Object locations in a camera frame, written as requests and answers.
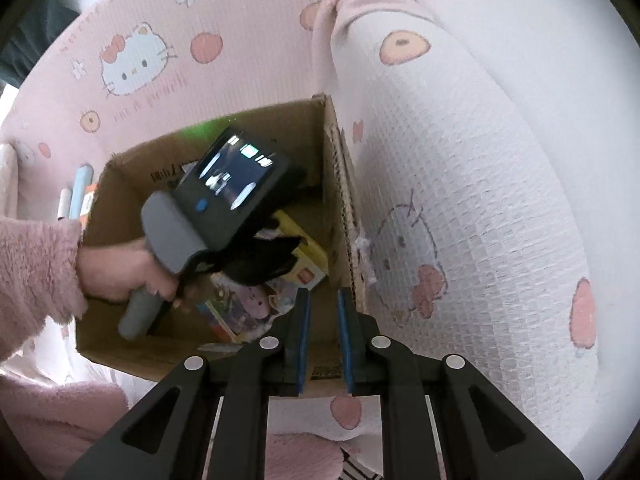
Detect white marker pen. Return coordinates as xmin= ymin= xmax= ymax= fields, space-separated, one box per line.
xmin=56 ymin=187 xmax=74 ymax=224

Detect person's left forearm pink sleeve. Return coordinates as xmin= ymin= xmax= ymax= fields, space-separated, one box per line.
xmin=0 ymin=216 xmax=90 ymax=362

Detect person's pink fluffy pants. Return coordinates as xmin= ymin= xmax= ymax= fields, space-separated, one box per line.
xmin=0 ymin=374 xmax=351 ymax=480

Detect light blue tube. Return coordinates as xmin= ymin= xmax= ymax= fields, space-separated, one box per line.
xmin=69 ymin=164 xmax=96 ymax=222

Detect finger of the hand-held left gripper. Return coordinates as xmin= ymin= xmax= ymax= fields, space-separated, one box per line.
xmin=197 ymin=232 xmax=304 ymax=287

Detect pink cartoon printed blanket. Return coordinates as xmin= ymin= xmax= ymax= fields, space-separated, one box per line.
xmin=0 ymin=0 xmax=418 ymax=241

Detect yellow toy box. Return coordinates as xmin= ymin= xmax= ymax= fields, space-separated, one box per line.
xmin=270 ymin=210 xmax=331 ymax=292

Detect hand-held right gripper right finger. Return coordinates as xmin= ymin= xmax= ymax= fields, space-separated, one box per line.
xmin=337 ymin=287 xmax=584 ymax=480

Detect brown cardboard box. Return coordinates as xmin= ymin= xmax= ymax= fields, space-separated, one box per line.
xmin=74 ymin=92 xmax=377 ymax=397

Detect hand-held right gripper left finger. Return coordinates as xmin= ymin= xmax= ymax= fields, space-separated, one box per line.
xmin=65 ymin=288 xmax=312 ymax=480

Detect colourful cartoon picture book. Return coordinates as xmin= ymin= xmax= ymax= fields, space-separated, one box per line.
xmin=196 ymin=271 xmax=297 ymax=346

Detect dark cloth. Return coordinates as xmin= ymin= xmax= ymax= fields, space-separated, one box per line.
xmin=0 ymin=0 xmax=83 ymax=88

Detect white quilted printed blanket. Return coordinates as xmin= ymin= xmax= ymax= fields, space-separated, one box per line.
xmin=267 ymin=0 xmax=618 ymax=466

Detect orange packet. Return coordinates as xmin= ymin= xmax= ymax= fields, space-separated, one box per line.
xmin=81 ymin=184 xmax=102 ymax=222

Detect person's left hand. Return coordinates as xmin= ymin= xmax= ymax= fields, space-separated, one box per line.
xmin=76 ymin=238 xmax=197 ymax=317

